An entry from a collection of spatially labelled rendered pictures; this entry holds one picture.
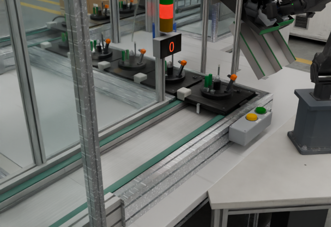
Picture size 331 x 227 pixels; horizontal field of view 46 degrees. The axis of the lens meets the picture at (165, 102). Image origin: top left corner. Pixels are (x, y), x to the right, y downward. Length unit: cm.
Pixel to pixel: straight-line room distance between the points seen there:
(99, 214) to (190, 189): 40
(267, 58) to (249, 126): 52
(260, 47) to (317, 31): 383
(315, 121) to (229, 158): 33
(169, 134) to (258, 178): 36
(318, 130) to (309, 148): 8
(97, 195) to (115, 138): 47
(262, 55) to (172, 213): 95
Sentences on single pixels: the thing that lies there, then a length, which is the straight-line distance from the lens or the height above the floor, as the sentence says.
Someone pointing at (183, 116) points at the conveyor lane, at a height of 92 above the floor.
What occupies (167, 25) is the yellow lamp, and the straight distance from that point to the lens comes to 145.
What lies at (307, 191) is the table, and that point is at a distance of 135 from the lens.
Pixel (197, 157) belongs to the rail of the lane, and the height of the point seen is 92.
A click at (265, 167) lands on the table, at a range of 142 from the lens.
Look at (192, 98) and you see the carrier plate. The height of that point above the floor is 97.
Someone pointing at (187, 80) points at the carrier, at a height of 97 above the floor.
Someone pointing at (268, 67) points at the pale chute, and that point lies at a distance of 185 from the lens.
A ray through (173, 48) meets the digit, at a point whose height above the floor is 119.
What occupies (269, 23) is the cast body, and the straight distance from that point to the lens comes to 171.
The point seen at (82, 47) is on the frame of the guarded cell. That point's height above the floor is 143.
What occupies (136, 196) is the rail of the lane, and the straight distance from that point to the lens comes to 113.
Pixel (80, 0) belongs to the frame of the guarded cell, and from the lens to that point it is 76.
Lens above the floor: 167
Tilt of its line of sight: 27 degrees down
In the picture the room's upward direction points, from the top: straight up
